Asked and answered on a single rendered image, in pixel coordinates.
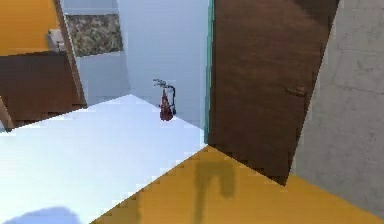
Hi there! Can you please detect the brown door handle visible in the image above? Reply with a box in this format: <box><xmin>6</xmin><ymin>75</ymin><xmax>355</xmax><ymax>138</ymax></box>
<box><xmin>284</xmin><ymin>86</ymin><xmax>307</xmax><ymax>98</ymax></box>

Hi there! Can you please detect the brown wooden room door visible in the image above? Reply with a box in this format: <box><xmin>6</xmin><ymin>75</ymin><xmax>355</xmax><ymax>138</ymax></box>
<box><xmin>207</xmin><ymin>0</ymin><xmax>342</xmax><ymax>187</ymax></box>
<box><xmin>0</xmin><ymin>0</ymin><xmax>88</xmax><ymax>132</ymax></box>

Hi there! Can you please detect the red fire extinguisher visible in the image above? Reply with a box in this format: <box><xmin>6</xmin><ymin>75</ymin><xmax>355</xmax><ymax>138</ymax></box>
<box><xmin>152</xmin><ymin>78</ymin><xmax>177</xmax><ymax>122</ymax></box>

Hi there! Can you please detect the framed mottled wall picture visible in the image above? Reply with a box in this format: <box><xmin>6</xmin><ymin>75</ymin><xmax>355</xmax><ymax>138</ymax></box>
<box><xmin>65</xmin><ymin>13</ymin><xmax>124</xmax><ymax>58</ymax></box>

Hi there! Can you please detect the grey door handle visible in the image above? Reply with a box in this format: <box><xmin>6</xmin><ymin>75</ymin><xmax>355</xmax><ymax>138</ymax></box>
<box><xmin>46</xmin><ymin>28</ymin><xmax>66</xmax><ymax>52</ymax></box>

